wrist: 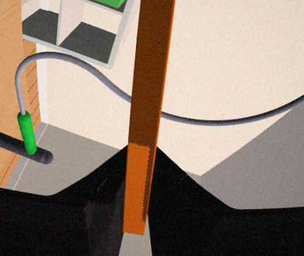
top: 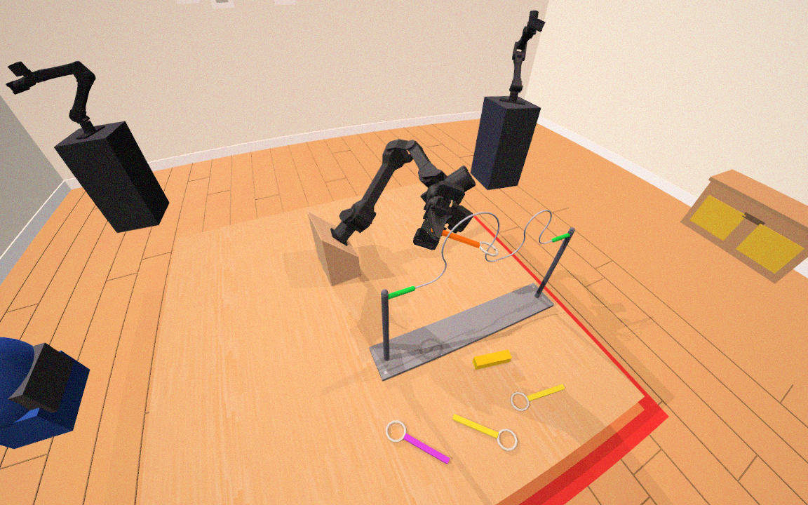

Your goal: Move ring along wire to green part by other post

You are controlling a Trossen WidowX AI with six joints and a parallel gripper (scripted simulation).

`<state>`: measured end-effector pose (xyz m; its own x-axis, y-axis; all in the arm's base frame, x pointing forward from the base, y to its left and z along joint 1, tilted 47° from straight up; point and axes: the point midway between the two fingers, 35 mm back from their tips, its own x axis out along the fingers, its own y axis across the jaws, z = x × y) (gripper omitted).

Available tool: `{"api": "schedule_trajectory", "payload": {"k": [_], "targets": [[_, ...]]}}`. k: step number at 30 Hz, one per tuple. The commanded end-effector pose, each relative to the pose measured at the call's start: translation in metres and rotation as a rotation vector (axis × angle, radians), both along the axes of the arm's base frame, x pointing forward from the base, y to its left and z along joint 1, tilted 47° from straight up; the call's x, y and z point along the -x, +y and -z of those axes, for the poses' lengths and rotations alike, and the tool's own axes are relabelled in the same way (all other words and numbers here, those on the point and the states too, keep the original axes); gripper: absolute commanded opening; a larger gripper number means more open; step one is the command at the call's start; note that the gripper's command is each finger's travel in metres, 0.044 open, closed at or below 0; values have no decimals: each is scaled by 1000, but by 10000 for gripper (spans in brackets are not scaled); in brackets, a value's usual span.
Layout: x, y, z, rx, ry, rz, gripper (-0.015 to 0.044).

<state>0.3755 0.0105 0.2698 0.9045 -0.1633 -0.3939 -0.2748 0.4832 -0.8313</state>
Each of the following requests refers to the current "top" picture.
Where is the white loop with yellow handle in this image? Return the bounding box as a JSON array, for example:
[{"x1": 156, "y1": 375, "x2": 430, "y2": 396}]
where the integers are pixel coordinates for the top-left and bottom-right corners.
[
  {"x1": 511, "y1": 384, "x2": 565, "y2": 411},
  {"x1": 452, "y1": 415, "x2": 518, "y2": 451}
]

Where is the brown bar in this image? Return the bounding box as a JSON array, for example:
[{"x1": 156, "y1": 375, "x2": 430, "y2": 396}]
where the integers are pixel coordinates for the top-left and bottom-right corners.
[{"x1": 442, "y1": 230, "x2": 499, "y2": 257}]

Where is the white ring with magenta handle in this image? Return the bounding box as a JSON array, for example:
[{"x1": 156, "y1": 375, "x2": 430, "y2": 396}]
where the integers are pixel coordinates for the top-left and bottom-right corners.
[{"x1": 385, "y1": 420, "x2": 450, "y2": 464}]

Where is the yellow rectangular block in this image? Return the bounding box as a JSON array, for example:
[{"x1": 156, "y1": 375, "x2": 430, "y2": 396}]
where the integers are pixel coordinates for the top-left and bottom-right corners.
[{"x1": 472, "y1": 350, "x2": 512, "y2": 370}]

